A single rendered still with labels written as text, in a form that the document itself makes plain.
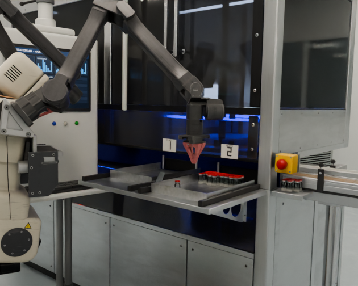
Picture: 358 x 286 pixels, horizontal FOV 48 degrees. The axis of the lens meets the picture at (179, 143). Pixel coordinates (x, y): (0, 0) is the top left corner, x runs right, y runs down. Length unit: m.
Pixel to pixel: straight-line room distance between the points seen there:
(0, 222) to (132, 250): 0.90
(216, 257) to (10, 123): 1.05
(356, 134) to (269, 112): 4.71
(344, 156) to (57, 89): 5.41
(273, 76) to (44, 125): 1.11
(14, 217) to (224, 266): 0.91
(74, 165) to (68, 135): 0.16
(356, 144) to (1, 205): 5.41
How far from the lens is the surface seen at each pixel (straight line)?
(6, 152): 1.51
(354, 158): 6.33
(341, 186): 1.66
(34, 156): 1.47
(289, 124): 1.77
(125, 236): 2.25
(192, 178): 1.74
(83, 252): 2.58
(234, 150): 1.71
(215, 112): 1.37
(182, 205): 1.40
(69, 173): 2.14
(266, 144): 1.64
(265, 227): 1.70
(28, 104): 1.33
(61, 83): 1.34
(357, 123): 6.28
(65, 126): 2.10
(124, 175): 1.78
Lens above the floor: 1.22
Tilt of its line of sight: 6 degrees down
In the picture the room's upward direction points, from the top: 1 degrees clockwise
